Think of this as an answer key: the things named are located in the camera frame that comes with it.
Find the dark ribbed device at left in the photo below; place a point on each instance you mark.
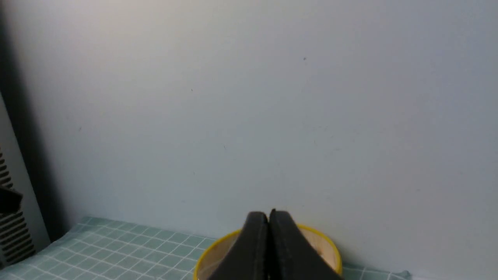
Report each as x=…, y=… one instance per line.
x=16, y=241

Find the yellow-rimmed bamboo steamer basket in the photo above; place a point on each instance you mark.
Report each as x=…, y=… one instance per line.
x=323, y=249

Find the green checkered tablecloth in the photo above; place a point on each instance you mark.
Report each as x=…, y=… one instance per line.
x=102, y=249

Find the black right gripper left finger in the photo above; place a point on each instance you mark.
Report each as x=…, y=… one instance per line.
x=246, y=259

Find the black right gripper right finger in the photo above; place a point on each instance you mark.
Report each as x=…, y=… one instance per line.
x=290, y=255

